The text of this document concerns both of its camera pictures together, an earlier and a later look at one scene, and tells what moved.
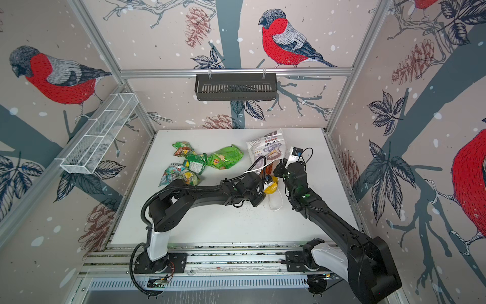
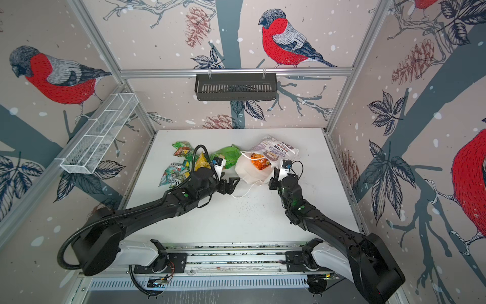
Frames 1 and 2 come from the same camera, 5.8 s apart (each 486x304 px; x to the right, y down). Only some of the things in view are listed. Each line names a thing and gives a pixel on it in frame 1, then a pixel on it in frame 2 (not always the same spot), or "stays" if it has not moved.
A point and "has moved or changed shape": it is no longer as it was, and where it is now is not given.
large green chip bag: x=225 y=158 stays
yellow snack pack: x=273 y=188 has moved or changed shape
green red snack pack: x=183 y=148 stays
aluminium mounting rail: x=204 y=260 stays
